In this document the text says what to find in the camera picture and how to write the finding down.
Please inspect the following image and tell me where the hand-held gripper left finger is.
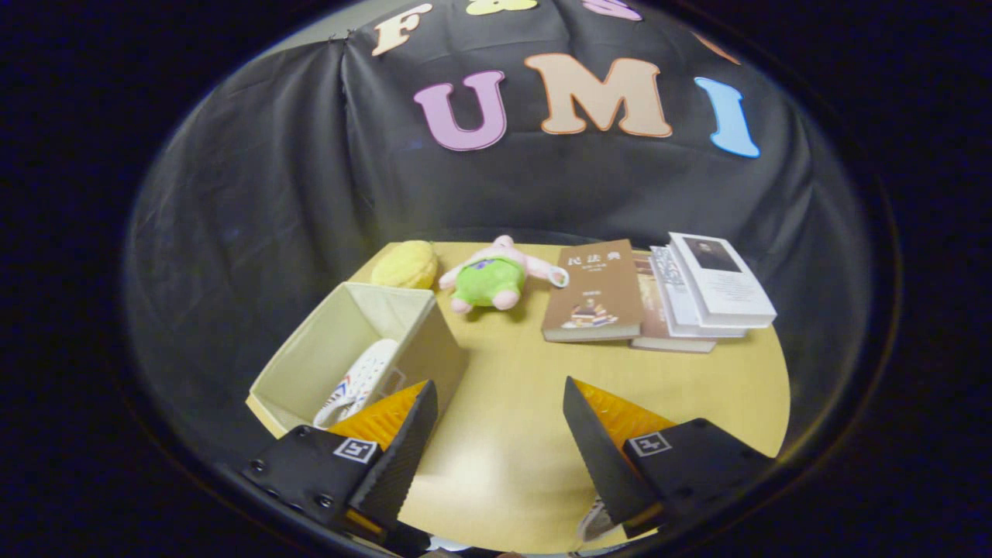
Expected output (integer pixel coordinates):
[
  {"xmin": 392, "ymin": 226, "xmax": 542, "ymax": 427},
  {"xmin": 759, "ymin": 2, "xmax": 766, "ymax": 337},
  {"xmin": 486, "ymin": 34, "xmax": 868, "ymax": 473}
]
[{"xmin": 239, "ymin": 379, "xmax": 439, "ymax": 542}]

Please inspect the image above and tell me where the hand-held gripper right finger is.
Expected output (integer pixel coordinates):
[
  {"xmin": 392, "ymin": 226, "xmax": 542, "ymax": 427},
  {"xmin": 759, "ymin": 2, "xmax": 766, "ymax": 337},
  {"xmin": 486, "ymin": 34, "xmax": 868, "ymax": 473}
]
[{"xmin": 563, "ymin": 376, "xmax": 777, "ymax": 540}]

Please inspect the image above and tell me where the white shoe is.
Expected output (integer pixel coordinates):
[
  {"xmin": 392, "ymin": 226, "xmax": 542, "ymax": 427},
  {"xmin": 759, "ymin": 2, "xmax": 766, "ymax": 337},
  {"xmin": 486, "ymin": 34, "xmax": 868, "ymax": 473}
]
[
  {"xmin": 577, "ymin": 496, "xmax": 621, "ymax": 543},
  {"xmin": 314, "ymin": 339, "xmax": 401, "ymax": 429}
]

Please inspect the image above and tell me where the brown fabric storage box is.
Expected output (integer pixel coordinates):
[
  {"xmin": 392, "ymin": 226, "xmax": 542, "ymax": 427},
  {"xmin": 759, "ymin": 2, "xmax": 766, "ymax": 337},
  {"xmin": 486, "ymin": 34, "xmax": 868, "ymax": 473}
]
[{"xmin": 246, "ymin": 281, "xmax": 470, "ymax": 436}]

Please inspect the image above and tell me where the brown book under white books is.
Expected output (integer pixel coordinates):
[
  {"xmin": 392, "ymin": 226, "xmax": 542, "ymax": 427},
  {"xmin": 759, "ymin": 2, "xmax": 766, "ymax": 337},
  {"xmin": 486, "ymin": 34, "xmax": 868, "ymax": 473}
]
[{"xmin": 629, "ymin": 250, "xmax": 718, "ymax": 354}]

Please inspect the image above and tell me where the brown book with illustrated cover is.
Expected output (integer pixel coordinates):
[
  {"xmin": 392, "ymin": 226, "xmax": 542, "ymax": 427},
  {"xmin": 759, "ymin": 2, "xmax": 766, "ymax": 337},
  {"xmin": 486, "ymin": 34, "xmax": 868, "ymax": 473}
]
[{"xmin": 541, "ymin": 239, "xmax": 646, "ymax": 343}]

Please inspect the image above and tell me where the white book with patterned cover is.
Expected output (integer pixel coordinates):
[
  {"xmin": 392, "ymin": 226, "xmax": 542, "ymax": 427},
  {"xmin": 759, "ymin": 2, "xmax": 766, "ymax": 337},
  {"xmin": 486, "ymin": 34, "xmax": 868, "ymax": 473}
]
[{"xmin": 649, "ymin": 246, "xmax": 749, "ymax": 339}]

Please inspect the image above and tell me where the yellow plush toy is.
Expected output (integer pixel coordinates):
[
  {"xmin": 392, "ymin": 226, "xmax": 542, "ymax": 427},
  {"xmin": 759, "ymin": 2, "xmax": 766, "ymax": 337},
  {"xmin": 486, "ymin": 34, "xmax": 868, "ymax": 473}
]
[{"xmin": 370, "ymin": 240, "xmax": 439, "ymax": 291}]

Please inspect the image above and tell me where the green and pink plush toy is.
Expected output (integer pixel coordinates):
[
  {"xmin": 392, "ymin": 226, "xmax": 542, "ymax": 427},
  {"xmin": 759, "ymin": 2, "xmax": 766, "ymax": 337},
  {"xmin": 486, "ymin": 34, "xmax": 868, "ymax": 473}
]
[{"xmin": 439, "ymin": 235, "xmax": 569, "ymax": 315}]

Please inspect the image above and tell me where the white book with portrait photo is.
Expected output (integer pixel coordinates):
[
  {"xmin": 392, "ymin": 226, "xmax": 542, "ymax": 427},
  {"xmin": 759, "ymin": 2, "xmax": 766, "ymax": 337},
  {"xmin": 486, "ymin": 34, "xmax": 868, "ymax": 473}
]
[{"xmin": 668, "ymin": 232, "xmax": 777, "ymax": 328}]

